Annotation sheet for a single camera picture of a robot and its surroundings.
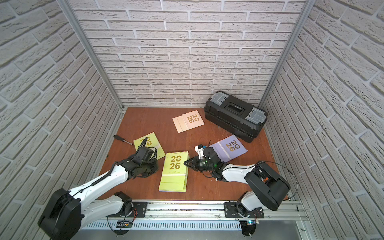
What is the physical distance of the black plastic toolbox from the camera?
91 centimetres

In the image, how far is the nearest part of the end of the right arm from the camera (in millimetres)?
673

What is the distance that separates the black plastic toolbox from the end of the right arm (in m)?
0.32
